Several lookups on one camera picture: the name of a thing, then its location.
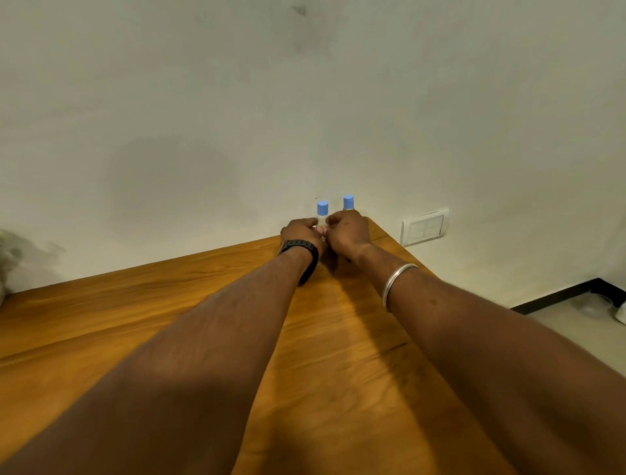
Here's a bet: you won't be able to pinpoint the person's right hand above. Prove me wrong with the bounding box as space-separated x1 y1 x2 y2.
323 209 374 260

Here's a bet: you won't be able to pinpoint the person's left hand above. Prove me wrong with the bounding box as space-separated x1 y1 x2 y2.
279 217 327 255

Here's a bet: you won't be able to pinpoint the person's left forearm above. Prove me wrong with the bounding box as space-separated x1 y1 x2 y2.
0 249 314 475

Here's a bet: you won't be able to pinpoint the person's right forearm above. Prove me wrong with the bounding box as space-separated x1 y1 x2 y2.
351 244 626 475

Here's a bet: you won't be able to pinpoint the black wristwatch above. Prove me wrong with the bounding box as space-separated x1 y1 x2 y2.
277 239 320 287

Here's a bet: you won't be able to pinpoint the silver bangle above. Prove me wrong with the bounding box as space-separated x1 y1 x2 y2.
381 263 419 313

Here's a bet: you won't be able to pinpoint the translucent plastic object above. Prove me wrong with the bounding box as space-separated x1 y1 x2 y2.
572 292 612 319

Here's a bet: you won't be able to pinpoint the white flowers in white pot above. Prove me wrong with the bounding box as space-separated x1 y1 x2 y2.
0 230 25 308

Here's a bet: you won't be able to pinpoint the white wall switch plate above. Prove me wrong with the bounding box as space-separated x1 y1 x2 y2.
400 207 450 247

